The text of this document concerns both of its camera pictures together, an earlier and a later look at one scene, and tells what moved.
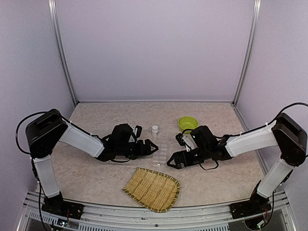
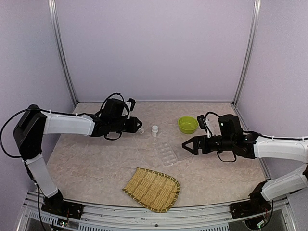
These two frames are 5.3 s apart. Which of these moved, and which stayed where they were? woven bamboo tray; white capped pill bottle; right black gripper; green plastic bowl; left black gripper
Moved: left black gripper; right black gripper
Stayed: woven bamboo tray; green plastic bowl; white capped pill bottle
